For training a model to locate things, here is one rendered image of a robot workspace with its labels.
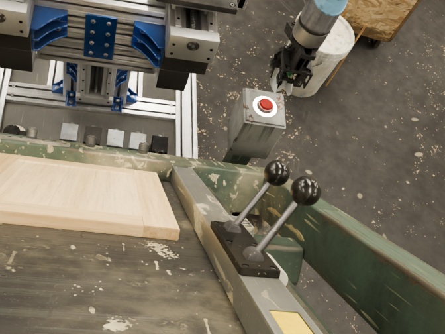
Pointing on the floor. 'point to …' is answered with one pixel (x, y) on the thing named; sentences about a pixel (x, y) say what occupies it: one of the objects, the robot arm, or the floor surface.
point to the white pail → (329, 57)
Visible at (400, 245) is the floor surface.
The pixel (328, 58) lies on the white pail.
